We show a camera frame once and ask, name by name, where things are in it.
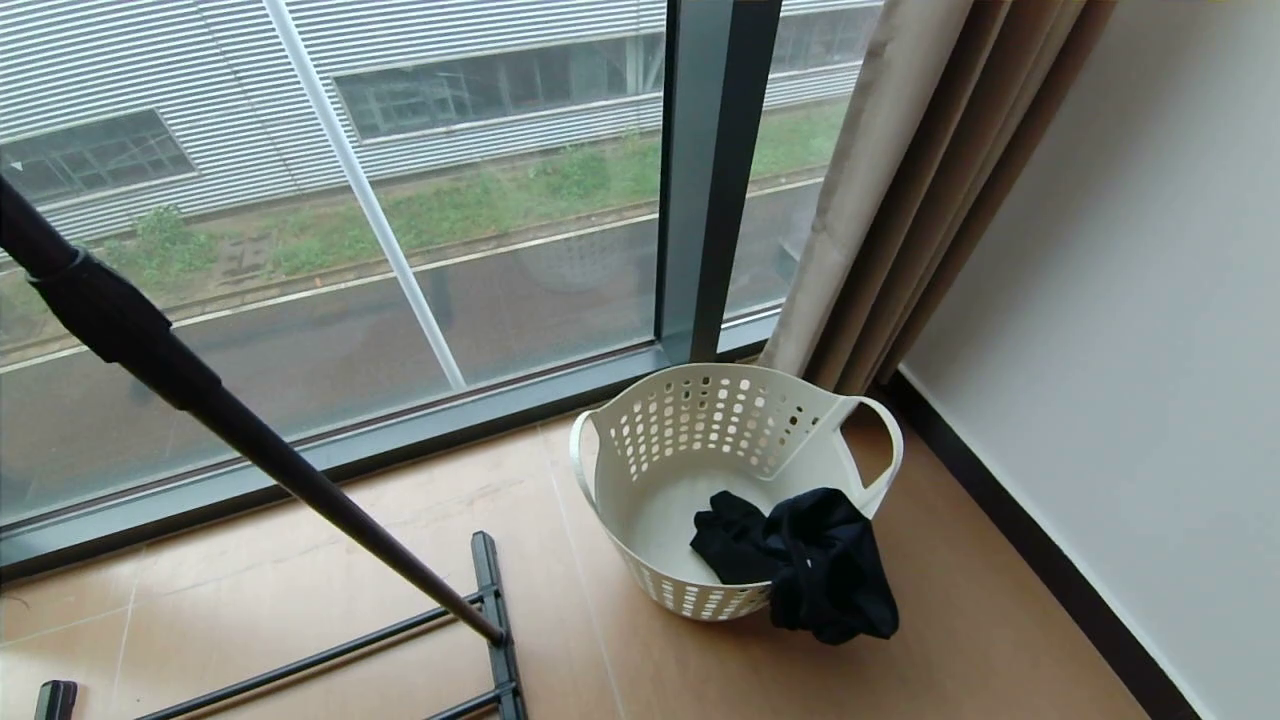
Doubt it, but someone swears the black garment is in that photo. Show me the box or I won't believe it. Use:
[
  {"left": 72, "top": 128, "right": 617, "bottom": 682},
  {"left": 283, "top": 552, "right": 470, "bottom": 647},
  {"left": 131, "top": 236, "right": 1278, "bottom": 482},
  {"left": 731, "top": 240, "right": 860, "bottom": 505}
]
[{"left": 689, "top": 487, "right": 900, "bottom": 646}]

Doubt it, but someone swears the white laundry basket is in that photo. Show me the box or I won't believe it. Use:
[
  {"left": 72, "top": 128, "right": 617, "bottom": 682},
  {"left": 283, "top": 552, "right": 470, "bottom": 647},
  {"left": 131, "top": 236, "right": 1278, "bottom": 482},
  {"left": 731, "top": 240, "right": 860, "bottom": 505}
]
[{"left": 569, "top": 362, "right": 905, "bottom": 623}]

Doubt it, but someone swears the black clothes rack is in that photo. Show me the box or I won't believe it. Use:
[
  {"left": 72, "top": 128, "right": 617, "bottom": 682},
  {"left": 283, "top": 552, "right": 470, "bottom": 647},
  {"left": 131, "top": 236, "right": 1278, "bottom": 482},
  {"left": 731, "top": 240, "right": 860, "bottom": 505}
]
[{"left": 0, "top": 175, "right": 528, "bottom": 720}]

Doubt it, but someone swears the beige curtain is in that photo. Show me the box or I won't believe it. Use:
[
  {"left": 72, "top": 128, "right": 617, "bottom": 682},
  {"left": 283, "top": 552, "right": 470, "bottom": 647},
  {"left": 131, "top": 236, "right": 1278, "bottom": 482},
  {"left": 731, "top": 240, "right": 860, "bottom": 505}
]
[{"left": 757, "top": 0, "right": 1119, "bottom": 397}]

